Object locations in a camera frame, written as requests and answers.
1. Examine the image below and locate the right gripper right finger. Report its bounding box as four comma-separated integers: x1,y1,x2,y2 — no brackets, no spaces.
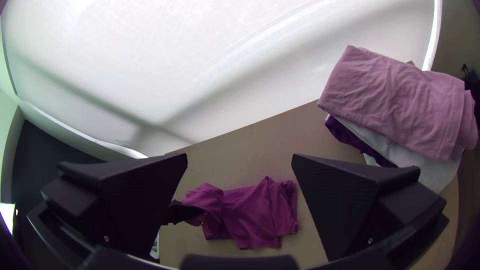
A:
291,153,448,263

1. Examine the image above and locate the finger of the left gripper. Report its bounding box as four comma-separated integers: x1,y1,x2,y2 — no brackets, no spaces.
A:
164,199,206,226

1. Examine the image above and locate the pile of folded clothes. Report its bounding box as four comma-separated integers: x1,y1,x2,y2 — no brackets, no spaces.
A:
316,44,479,194

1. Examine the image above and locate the dark red t-shirt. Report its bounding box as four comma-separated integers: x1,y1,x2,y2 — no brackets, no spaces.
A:
182,176,299,251

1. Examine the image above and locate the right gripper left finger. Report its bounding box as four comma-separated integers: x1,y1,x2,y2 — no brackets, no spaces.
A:
40,152,189,260

